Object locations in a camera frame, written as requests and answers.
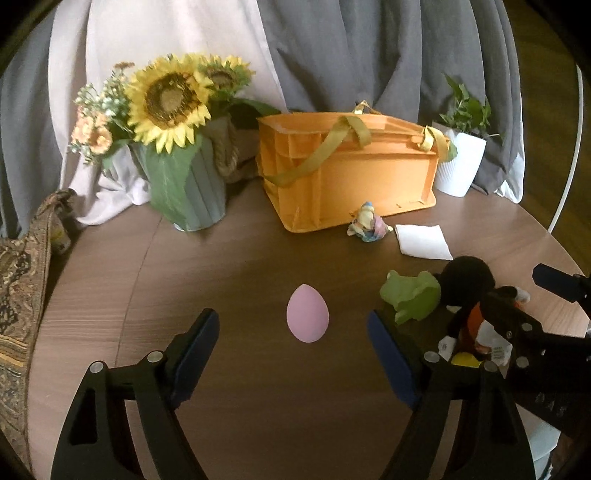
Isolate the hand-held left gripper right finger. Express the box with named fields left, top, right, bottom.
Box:
left=367, top=309, right=539, bottom=480

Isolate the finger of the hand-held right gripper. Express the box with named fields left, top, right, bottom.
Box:
left=480, top=291, right=555, bottom=370
left=532, top=263, right=591, bottom=319

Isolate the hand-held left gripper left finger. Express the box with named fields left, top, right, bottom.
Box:
left=51, top=308, right=220, bottom=480

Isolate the green frog plush toy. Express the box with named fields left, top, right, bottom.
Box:
left=379, top=270, right=441, bottom=324

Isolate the pink egg-shaped sponge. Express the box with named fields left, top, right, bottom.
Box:
left=286, top=283, right=330, bottom=343

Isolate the white cloth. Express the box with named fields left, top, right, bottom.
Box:
left=394, top=224, right=454, bottom=261

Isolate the pastel multicolour plush toy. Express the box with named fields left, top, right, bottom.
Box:
left=347, top=200, right=394, bottom=243

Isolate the orange crate with yellow straps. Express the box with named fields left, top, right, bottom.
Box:
left=256, top=102, right=458, bottom=234

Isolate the white curved pole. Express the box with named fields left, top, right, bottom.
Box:
left=547, top=65, right=583, bottom=234

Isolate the white ribbed plant pot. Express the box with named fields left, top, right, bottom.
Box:
left=431, top=121, right=488, bottom=198

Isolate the green ribbed vase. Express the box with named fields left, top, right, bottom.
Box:
left=129, top=134, right=228, bottom=232

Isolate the brown patterned cloth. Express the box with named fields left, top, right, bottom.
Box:
left=0, top=188, right=77, bottom=467

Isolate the green leafy plant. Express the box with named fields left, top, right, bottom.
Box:
left=436, top=73, right=502, bottom=139

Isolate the sunflower bouquet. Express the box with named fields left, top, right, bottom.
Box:
left=68, top=53, right=282, bottom=217

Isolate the grey curtain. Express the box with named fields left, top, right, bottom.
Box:
left=0, top=0, right=527, bottom=241

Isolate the white curtain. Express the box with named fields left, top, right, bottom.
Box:
left=48, top=0, right=289, bottom=227

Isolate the woven rope basket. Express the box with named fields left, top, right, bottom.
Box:
left=203, top=115, right=259, bottom=183

